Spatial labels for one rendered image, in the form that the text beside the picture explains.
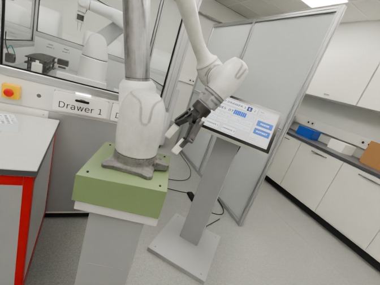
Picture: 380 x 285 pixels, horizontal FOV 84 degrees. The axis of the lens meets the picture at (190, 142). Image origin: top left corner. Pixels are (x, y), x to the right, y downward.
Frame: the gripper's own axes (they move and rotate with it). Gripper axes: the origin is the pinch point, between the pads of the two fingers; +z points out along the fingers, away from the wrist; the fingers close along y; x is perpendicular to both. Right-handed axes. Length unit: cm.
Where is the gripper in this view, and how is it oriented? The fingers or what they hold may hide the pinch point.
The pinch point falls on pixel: (171, 142)
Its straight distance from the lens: 86.6
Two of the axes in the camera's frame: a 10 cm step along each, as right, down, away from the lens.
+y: 3.0, 4.6, -8.4
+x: 6.9, 5.0, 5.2
